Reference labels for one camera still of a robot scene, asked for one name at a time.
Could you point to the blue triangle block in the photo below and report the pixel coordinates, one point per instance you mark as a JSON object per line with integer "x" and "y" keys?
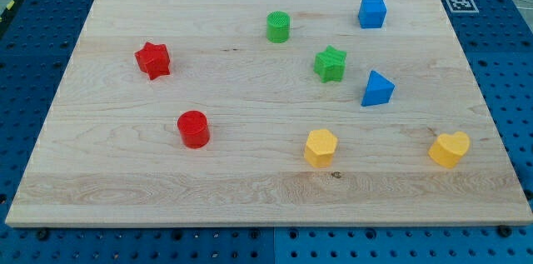
{"x": 378, "y": 90}

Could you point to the red cylinder block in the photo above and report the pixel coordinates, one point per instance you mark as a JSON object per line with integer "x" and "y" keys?
{"x": 193, "y": 128}

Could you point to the white fiducial marker tag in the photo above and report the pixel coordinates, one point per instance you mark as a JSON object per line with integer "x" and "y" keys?
{"x": 462, "y": 6}

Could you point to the yellow heart block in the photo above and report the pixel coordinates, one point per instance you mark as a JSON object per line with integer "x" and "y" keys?
{"x": 448, "y": 149}

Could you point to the yellow hexagon block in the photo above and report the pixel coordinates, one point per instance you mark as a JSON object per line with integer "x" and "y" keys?
{"x": 320, "y": 148}

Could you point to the green cylinder block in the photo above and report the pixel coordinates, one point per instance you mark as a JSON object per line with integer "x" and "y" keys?
{"x": 278, "y": 27}

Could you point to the blue cube block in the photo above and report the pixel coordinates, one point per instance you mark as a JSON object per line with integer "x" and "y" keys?
{"x": 372, "y": 13}

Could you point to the red star block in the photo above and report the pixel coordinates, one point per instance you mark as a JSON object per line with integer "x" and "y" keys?
{"x": 154, "y": 60}

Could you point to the wooden board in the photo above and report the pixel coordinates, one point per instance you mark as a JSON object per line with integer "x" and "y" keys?
{"x": 110, "y": 153}

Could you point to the green star block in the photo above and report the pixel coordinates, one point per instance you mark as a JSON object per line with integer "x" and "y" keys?
{"x": 330, "y": 64}

